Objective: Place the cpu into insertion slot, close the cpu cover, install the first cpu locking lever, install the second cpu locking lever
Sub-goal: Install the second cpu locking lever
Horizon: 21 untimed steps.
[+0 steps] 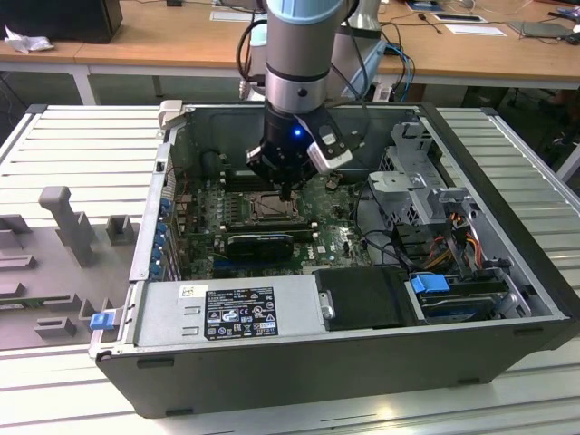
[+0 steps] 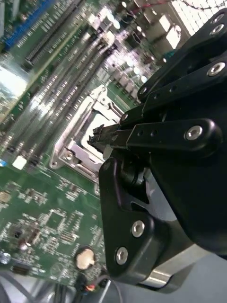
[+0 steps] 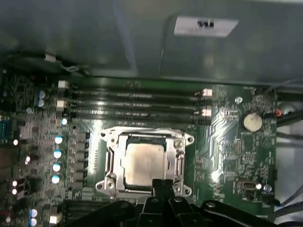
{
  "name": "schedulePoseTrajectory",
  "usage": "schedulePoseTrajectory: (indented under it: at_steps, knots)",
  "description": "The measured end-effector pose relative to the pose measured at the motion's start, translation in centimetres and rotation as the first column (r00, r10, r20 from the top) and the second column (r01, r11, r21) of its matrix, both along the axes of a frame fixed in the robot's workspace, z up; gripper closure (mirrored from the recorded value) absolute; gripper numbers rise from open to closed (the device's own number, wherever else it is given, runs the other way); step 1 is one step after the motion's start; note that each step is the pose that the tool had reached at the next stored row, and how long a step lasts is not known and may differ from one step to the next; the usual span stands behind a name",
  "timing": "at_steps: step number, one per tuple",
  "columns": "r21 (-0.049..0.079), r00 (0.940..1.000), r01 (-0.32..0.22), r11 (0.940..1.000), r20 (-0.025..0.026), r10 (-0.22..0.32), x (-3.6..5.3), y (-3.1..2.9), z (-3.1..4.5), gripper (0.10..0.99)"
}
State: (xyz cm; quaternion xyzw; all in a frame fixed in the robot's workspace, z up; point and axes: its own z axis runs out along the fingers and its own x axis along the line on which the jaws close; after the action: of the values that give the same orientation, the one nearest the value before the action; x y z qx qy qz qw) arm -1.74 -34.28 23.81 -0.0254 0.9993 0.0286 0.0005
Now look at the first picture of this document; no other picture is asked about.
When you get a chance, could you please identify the silver CPU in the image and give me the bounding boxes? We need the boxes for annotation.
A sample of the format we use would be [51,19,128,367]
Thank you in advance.
[257,198,294,218]

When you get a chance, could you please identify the CPU socket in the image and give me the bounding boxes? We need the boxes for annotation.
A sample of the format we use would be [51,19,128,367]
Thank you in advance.
[244,189,307,223]

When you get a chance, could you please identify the black RAM slot bank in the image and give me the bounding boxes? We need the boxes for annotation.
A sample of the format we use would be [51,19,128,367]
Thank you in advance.
[222,169,273,192]
[220,218,316,242]

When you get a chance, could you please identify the black graphics card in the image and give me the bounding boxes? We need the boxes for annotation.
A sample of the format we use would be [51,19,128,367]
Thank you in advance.
[226,233,295,262]

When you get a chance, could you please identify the green motherboard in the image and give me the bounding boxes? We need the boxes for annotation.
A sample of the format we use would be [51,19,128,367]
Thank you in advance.
[174,174,400,280]

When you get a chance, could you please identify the silver metal drive cage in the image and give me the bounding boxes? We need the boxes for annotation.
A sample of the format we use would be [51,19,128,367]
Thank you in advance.
[365,120,484,241]

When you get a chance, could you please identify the pale blue teach pendant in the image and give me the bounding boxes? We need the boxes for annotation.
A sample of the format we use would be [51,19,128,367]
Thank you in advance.
[339,43,390,102]

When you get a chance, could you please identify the black plastic shroud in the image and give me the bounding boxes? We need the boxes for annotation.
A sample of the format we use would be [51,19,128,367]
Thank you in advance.
[312,266,416,332]

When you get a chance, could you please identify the black label sticker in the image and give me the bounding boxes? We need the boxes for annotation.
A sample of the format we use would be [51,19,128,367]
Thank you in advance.
[205,285,281,339]

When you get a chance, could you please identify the wooden desk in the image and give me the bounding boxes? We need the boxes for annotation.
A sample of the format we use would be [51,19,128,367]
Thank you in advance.
[74,0,580,92]
[0,0,126,108]

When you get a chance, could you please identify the white flat keyboard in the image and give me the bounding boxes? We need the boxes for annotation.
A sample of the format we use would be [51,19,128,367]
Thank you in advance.
[210,9,268,23]

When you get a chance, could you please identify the hard disk in blue carrier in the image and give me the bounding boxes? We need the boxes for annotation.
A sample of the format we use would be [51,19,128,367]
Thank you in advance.
[407,273,511,325]

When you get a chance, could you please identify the silver power supply unit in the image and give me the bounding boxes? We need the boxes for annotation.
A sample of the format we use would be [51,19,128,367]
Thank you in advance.
[130,275,330,348]

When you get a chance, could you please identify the black open PC case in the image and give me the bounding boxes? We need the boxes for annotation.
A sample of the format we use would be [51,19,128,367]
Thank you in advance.
[88,100,580,421]

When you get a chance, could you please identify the blue book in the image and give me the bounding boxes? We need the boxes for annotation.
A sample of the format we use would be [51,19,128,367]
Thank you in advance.
[404,0,448,13]

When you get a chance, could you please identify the white framed tablet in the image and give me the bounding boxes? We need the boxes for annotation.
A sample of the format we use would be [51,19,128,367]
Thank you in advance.
[432,13,487,24]

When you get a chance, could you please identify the white paper sheet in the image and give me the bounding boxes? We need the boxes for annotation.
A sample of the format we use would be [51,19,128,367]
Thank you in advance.
[444,23,508,37]

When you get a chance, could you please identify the grey parts rack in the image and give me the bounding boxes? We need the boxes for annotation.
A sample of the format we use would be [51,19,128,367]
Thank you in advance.
[0,185,141,350]

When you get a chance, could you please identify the black box on desk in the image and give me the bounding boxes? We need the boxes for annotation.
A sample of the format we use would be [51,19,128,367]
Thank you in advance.
[0,0,123,45]

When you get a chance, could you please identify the crumpled white paper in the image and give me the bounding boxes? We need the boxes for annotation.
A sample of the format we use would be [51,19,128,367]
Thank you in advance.
[3,24,55,54]

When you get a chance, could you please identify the dark grey laptop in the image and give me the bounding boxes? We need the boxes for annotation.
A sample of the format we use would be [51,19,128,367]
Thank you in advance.
[507,20,572,41]

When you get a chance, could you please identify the green RAM stick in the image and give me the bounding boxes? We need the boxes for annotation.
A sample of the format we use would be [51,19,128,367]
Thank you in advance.
[0,296,29,314]

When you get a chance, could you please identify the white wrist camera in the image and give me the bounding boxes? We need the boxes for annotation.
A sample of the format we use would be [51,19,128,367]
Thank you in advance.
[306,124,354,176]

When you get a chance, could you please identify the black cable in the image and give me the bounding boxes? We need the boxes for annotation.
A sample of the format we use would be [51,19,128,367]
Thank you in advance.
[354,179,411,268]

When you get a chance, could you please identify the grey case latch handle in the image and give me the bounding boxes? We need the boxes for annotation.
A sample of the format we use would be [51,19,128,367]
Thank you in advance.
[158,100,185,132]

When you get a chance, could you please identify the blue cable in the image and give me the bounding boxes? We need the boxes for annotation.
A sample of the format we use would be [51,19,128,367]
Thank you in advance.
[384,41,417,104]

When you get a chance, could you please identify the orange yellow wire bundle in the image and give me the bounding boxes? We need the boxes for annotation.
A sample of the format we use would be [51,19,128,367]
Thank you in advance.
[425,212,484,273]

